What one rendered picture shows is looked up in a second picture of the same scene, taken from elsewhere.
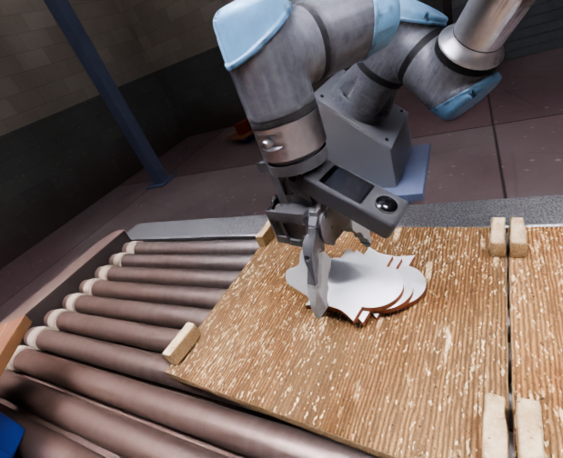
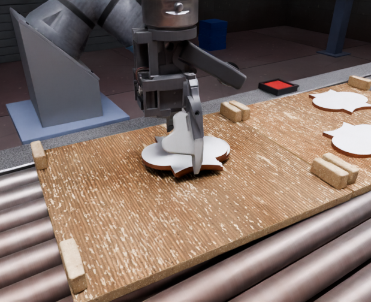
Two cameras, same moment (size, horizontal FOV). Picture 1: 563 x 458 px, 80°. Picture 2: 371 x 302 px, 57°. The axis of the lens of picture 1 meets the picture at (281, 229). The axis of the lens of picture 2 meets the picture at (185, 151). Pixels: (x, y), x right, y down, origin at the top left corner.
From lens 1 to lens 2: 0.43 m
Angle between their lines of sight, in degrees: 57
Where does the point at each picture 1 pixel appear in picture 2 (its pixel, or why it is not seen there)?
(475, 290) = (247, 137)
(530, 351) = (296, 148)
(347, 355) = (230, 190)
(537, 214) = not seen: hidden behind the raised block
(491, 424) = (329, 165)
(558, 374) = (313, 150)
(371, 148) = (81, 79)
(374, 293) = (212, 149)
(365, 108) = (72, 41)
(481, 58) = not seen: hidden behind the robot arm
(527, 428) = (337, 160)
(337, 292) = (187, 157)
